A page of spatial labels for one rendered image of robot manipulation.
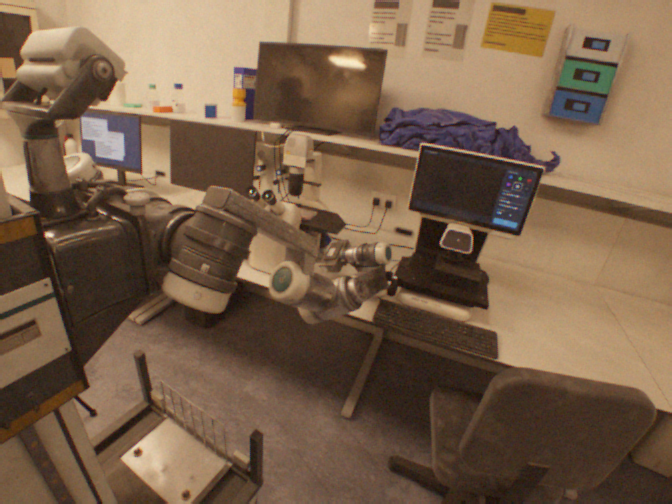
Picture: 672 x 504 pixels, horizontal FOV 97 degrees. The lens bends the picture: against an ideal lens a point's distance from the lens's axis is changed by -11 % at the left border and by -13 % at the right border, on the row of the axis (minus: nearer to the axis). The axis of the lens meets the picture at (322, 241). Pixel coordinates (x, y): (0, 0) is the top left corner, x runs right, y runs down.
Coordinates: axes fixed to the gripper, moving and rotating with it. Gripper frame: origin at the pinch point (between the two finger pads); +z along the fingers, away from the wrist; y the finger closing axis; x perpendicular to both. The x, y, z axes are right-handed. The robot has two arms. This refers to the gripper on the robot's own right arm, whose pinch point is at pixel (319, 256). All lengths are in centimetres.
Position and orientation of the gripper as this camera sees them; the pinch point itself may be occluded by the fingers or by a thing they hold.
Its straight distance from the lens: 136.2
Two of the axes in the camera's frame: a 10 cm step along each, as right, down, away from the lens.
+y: 3.9, -6.9, 6.1
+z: -8.1, 0.6, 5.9
